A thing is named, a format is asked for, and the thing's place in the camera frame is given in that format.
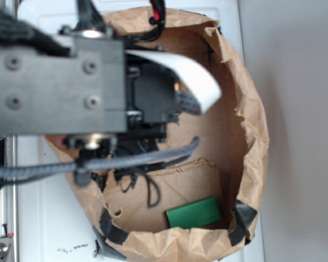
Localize green rectangular block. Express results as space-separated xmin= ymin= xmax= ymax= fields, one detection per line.
xmin=166 ymin=196 xmax=221 ymax=229

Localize red wires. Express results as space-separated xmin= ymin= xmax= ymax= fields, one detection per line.
xmin=149 ymin=0 xmax=167 ymax=25

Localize white flat ribbon cable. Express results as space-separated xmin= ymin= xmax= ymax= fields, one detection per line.
xmin=125 ymin=49 xmax=222 ymax=114

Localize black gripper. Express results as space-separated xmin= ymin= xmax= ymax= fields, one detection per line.
xmin=112 ymin=55 xmax=178 ymax=157

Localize aluminium frame rail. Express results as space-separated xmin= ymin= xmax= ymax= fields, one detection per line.
xmin=0 ymin=135 xmax=19 ymax=261

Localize pink plush bunny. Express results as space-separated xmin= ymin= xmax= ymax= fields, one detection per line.
xmin=55 ymin=135 xmax=65 ymax=146

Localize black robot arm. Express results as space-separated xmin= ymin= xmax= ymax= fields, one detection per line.
xmin=0 ymin=9 xmax=180 ymax=152

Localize brown paper bag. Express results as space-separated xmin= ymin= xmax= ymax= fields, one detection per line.
xmin=44 ymin=6 xmax=270 ymax=262

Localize grey braided cable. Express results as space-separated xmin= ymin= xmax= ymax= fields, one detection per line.
xmin=0 ymin=136 xmax=201 ymax=181

